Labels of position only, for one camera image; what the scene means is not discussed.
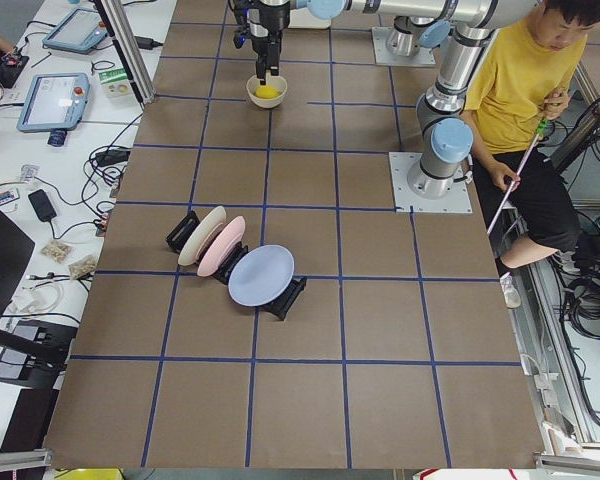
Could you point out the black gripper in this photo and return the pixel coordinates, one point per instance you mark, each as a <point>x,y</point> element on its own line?
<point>267,36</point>

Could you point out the white ceramic bowl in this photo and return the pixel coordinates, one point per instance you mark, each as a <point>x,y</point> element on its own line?
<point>279,83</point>

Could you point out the yellow lemon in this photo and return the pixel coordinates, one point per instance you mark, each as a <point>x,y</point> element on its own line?
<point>266,92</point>

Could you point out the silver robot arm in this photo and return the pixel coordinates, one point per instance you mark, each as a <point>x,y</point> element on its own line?
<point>447,139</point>
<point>418,27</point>

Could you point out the black power adapter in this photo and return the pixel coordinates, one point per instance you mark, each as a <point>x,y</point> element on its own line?
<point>146,43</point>

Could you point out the green white carton box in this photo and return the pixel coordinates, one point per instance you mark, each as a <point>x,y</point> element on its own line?
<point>115,82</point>

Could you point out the beige plate in rack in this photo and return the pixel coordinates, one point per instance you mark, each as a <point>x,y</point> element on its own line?
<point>202,236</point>

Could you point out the pink plate in rack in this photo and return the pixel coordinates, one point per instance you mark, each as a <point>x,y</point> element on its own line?
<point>221,247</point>

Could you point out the far blue teach pendant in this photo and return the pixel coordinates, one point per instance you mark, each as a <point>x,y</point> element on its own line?
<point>81,31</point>

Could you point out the blue teach pendant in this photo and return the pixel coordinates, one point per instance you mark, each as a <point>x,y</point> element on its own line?
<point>81,31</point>
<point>54,102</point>

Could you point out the light blue plate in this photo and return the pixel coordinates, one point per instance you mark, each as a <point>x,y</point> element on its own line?
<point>261,275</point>

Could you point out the near blue teach pendant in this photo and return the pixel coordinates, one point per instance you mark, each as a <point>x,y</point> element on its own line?
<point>54,102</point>

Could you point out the black dish rack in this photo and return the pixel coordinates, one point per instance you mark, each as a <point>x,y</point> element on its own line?
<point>278,307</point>

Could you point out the person in yellow shirt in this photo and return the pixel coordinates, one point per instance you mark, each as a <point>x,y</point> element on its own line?
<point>524,76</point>

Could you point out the black smartphone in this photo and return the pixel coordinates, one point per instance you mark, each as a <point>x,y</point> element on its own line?
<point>42,205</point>

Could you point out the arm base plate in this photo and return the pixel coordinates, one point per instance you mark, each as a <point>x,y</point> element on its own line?
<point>395,48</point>
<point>415,192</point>

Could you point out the aluminium frame post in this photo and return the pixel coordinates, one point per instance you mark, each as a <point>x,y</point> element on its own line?
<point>113,15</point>

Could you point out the green handled stick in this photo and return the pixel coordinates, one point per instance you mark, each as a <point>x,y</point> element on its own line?
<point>511,182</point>

